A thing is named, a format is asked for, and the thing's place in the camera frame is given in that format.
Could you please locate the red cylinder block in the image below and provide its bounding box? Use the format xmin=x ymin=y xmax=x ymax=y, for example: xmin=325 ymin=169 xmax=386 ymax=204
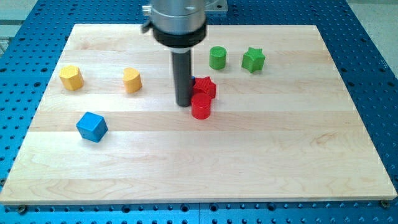
xmin=191 ymin=93 xmax=212 ymax=119

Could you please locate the yellow hexagon block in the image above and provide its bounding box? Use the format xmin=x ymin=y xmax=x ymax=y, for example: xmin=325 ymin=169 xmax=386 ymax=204
xmin=59 ymin=65 xmax=84 ymax=91

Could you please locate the red star block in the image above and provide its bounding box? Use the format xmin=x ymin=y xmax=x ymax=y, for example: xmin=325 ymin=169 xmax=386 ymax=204
xmin=193 ymin=77 xmax=217 ymax=98

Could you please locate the yellow half-moon block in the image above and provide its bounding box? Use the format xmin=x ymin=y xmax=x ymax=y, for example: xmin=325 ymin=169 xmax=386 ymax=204
xmin=123 ymin=67 xmax=142 ymax=93

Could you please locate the green cylinder block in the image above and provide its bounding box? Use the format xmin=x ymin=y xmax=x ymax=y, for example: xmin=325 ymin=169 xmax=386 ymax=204
xmin=209 ymin=46 xmax=227 ymax=70

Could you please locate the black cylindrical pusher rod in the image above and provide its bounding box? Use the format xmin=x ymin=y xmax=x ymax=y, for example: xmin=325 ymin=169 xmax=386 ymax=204
xmin=171 ymin=51 xmax=193 ymax=107

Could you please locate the light wooden board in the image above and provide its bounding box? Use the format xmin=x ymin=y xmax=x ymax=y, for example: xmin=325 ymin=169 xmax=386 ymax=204
xmin=1 ymin=24 xmax=397 ymax=205

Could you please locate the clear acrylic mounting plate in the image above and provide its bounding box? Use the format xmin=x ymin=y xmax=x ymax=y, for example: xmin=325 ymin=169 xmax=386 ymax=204
xmin=205 ymin=0 xmax=228 ymax=12

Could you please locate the green star block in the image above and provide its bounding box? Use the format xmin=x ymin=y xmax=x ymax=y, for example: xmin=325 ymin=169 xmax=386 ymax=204
xmin=241 ymin=47 xmax=266 ymax=73

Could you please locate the blue cube block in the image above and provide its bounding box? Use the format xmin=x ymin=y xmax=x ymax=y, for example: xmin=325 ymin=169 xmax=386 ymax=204
xmin=76 ymin=112 xmax=108 ymax=142

